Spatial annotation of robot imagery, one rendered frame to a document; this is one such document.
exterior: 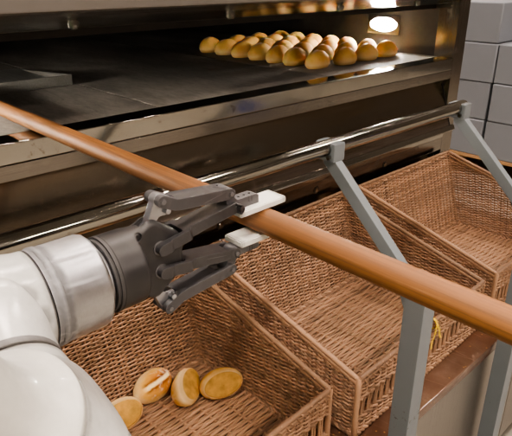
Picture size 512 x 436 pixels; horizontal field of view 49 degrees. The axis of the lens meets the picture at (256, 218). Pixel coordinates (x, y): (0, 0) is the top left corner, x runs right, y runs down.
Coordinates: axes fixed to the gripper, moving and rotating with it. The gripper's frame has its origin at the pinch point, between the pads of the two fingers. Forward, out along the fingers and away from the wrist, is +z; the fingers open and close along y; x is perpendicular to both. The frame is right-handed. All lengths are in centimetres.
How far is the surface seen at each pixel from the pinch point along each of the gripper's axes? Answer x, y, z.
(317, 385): -11, 47, 27
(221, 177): -19.2, 2.6, 10.8
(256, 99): -57, 2, 53
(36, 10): -41.6, -20.9, -4.7
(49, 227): -19.2, 2.5, -16.4
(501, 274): -7, 47, 95
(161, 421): -37, 61, 7
